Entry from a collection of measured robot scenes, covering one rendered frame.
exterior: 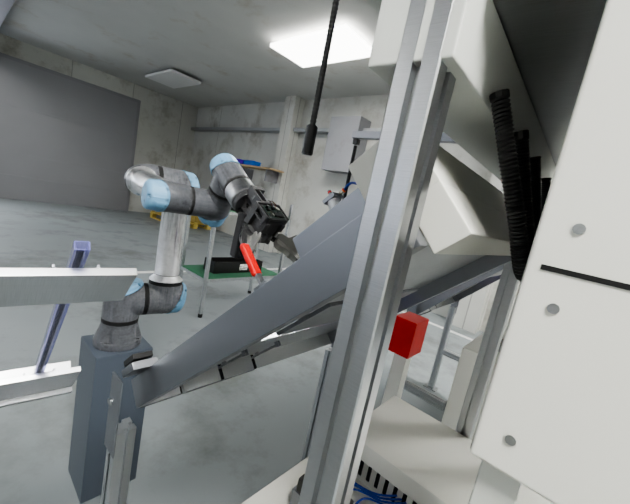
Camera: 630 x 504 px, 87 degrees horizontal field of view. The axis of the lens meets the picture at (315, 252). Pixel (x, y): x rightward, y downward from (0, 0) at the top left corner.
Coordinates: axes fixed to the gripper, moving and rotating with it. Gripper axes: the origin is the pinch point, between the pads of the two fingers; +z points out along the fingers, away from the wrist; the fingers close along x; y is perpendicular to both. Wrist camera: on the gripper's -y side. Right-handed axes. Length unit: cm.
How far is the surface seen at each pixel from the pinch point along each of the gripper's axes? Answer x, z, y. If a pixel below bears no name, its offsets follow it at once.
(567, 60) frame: -7, 17, 54
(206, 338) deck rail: -21.0, 11.1, -3.7
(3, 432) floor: -28, -38, -147
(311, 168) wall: 418, -359, -145
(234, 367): 4.4, 5.7, -34.9
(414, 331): 79, 19, -21
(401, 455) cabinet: 25, 45, -18
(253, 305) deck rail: -21.0, 14.2, 9.4
